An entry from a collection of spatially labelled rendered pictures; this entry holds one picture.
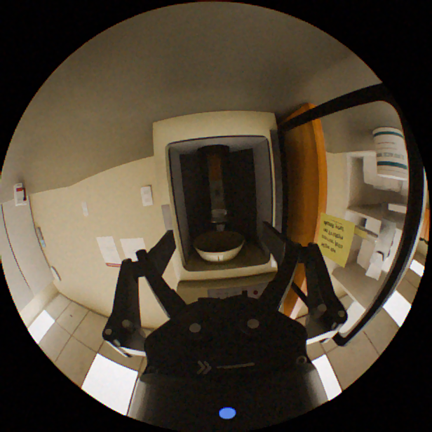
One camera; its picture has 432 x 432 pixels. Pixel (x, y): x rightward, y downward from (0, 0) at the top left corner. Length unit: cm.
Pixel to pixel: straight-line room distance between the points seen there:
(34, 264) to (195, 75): 305
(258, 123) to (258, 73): 16
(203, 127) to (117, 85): 22
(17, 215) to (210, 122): 294
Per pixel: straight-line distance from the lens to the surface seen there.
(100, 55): 22
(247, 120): 38
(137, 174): 89
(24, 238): 298
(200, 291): 43
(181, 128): 37
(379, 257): 20
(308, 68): 27
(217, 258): 42
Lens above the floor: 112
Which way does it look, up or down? 15 degrees up
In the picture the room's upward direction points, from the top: 174 degrees clockwise
